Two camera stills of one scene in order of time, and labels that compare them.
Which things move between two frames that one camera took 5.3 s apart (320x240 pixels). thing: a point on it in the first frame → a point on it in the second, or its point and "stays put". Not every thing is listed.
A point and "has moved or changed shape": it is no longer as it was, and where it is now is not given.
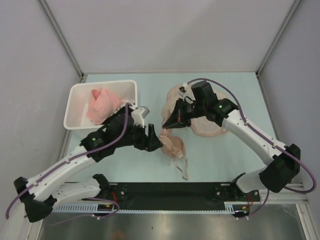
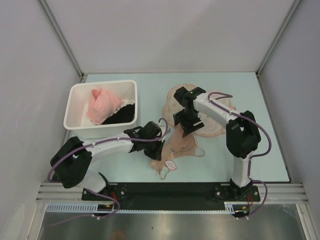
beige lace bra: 174,147 has moved or changed shape
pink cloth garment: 102,104 stays put
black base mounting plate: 151,195 stays put
